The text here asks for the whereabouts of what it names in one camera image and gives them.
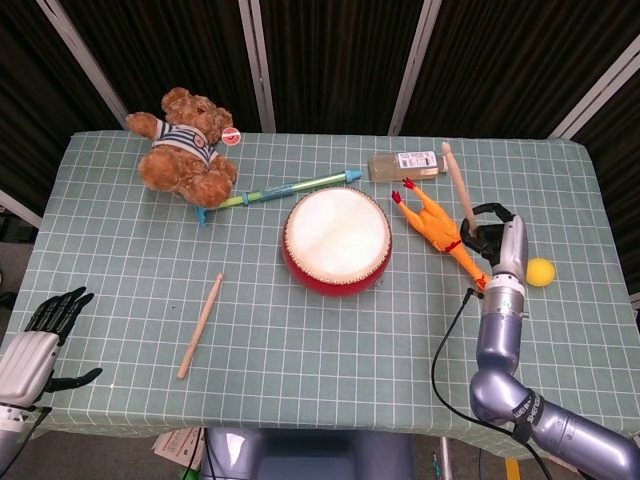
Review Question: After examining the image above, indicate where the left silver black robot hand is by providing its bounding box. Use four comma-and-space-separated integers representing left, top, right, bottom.
0, 287, 104, 409

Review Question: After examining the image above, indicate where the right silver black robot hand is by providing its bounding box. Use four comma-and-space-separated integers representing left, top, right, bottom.
462, 202, 530, 280

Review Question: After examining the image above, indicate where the wooden drumstick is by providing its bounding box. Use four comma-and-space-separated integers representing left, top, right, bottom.
177, 272, 225, 380
440, 141, 479, 236

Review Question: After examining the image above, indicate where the red drum with white skin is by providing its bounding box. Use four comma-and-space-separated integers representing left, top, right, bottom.
281, 185, 394, 297

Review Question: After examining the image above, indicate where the yellow ball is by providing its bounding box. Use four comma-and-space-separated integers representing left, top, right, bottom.
526, 257, 557, 289

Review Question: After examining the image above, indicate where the yellow rubber chicken toy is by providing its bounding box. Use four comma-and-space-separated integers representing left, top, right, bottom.
390, 177, 494, 295

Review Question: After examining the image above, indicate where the clear plastic bottle white label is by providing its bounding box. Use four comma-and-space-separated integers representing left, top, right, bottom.
368, 151, 450, 184

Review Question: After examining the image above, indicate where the printed cardboard box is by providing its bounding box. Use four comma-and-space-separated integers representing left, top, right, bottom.
152, 428, 206, 472

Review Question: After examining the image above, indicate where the metal table leg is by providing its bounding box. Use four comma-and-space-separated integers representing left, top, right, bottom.
439, 437, 454, 480

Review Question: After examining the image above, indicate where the green checked tablecloth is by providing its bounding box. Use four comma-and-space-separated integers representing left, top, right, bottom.
13, 129, 640, 457

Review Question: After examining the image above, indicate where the brown teddy bear striped shirt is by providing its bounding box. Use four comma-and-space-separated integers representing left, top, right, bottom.
124, 87, 242, 210

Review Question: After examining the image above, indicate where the grey blue robot torso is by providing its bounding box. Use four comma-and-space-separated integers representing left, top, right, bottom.
199, 427, 417, 480

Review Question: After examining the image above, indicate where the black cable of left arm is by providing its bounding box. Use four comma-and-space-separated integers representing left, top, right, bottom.
0, 404, 54, 480

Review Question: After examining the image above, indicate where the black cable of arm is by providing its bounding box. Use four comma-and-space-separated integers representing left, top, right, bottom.
0, 404, 54, 480
431, 287, 556, 480

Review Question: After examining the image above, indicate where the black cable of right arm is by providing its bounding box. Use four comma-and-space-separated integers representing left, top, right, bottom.
431, 287, 556, 480

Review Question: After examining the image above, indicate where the white partition frame post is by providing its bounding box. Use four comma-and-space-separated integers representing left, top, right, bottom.
35, 0, 129, 130
237, 0, 277, 134
0, 189, 44, 230
388, 0, 444, 136
549, 37, 640, 140

